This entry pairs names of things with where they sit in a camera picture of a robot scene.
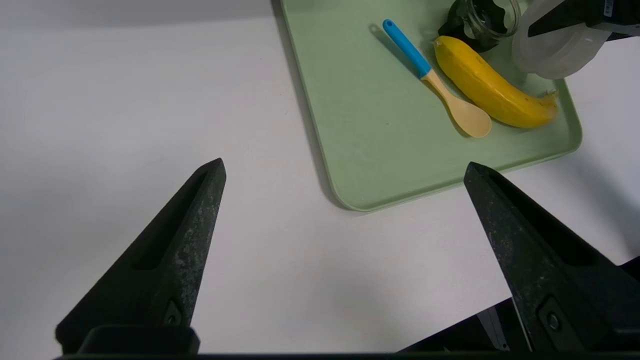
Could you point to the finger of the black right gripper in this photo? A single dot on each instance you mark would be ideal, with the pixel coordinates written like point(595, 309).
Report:
point(570, 19)

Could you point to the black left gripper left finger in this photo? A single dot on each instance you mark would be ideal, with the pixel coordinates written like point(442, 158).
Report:
point(165, 260)

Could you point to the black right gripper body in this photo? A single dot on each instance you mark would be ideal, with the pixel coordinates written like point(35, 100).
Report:
point(620, 17)

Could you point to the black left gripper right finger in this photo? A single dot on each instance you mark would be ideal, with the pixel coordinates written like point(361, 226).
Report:
point(540, 260)

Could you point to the white plastic tape spool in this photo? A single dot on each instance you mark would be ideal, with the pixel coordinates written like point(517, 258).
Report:
point(555, 55)

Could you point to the glass cup with black holder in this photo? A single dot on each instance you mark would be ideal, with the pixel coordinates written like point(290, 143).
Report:
point(487, 22)

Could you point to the yellow banana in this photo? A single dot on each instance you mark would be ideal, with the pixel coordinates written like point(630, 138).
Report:
point(490, 90)

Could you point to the light green plastic tray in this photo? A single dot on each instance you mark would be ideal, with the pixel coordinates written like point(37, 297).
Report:
point(375, 150)

